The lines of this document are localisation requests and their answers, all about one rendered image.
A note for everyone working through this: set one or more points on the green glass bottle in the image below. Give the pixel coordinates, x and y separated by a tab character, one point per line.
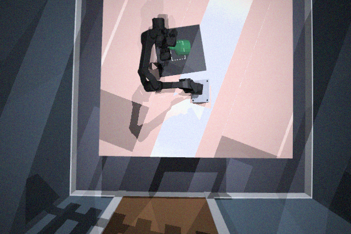
182	47

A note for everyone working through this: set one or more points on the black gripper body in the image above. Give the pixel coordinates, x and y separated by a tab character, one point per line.
165	55

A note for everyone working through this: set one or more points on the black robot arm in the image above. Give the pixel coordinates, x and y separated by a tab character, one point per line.
148	38

